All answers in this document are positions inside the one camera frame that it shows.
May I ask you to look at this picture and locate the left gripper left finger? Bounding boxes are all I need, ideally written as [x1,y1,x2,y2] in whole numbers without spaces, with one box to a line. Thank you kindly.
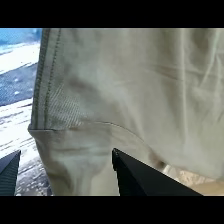
[0,149,22,197]

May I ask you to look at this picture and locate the beige trousers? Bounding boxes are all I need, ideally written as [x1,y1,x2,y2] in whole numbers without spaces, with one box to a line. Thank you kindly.
[27,28,224,197]

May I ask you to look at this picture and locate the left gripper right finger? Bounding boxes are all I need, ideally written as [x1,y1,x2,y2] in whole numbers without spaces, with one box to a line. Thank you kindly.
[111,147,202,197]

